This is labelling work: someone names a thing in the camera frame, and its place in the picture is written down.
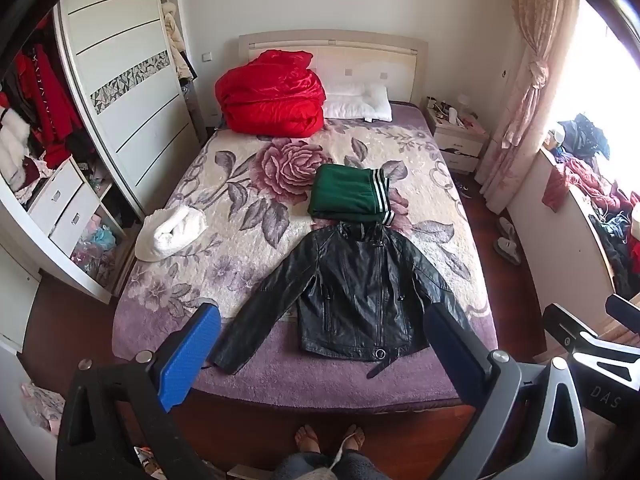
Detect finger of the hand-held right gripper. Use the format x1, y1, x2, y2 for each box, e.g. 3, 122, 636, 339
542, 302, 640, 376
605, 293, 640, 334

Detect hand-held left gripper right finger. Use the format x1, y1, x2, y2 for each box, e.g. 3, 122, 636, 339
423, 302, 588, 480

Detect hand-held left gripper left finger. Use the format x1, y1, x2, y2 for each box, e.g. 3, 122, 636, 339
59, 302, 223, 480

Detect black leather jacket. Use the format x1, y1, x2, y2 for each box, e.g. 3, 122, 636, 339
207, 220, 476, 380

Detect pile of mixed clothes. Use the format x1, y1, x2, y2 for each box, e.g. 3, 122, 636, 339
541, 112, 640, 302

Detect hanging red clothes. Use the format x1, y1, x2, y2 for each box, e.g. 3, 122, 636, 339
12, 42, 85, 171

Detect white window cabinet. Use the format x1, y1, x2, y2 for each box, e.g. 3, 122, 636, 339
506, 144, 640, 332

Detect rolled white towel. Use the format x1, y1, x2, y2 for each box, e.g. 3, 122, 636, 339
135, 205, 208, 262

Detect person's right foot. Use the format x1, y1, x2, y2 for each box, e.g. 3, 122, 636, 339
341, 423, 367, 454

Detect person's foot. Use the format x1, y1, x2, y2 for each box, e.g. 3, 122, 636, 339
295, 425, 321, 457
341, 423, 367, 454

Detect person's left foot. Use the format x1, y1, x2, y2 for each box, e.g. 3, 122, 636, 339
295, 425, 321, 457

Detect pink cloth on floor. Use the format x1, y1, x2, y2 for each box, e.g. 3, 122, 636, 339
20, 381, 67, 435

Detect floral purple blanket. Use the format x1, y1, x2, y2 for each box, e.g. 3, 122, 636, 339
112, 101, 498, 410

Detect person's legs in jeans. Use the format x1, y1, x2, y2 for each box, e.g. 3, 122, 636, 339
272, 450, 382, 480

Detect white wardrobe drawer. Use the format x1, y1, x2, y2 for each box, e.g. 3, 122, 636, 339
50, 186, 101, 257
27, 162, 83, 236

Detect folded green striped jacket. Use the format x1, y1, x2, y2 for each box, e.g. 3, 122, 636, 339
306, 163, 396, 226

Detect white nightstand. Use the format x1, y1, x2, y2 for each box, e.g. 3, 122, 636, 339
424, 96, 489, 176

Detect pink floral curtain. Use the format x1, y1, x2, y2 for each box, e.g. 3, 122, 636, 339
474, 0, 581, 216

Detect white fluffy garment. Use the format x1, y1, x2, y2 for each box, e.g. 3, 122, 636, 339
0, 107, 32, 192

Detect red quilt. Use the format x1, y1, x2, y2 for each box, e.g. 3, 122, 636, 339
215, 50, 327, 138

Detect white pillow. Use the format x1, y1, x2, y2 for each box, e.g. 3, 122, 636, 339
321, 81, 393, 123

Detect white sliding-door wardrobe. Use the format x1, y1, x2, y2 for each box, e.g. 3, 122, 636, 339
0, 0, 203, 306

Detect hanging cream garment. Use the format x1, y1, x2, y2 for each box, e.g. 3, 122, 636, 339
160, 2, 198, 83

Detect bed with beige headboard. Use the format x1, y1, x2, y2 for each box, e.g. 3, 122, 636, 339
112, 30, 499, 413

